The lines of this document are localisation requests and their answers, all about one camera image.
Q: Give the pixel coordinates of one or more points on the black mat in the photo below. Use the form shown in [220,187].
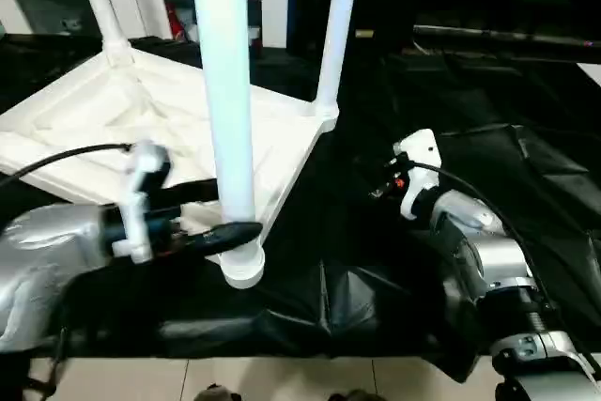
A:
[423,91]

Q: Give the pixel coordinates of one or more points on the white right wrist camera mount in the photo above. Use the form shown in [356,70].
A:
[420,171]

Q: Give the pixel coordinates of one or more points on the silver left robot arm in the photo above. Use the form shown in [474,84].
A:
[47,260]

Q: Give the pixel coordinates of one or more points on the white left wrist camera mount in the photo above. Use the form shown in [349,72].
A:
[143,199]

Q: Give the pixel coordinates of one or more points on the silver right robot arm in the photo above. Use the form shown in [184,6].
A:
[479,251]

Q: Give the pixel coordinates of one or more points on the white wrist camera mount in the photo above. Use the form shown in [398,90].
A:
[420,171]
[143,199]

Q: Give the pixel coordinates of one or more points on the white plastic table top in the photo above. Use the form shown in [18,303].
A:
[94,110]

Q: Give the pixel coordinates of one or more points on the long black bar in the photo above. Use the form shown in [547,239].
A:
[507,38]

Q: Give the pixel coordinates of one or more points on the white flat sheet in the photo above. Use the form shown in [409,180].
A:
[593,72]

